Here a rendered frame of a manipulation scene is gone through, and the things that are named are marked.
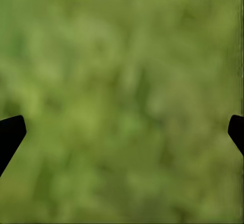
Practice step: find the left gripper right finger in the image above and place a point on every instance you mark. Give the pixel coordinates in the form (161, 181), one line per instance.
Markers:
(236, 131)

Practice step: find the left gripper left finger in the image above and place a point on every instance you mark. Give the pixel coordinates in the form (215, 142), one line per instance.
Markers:
(12, 132)

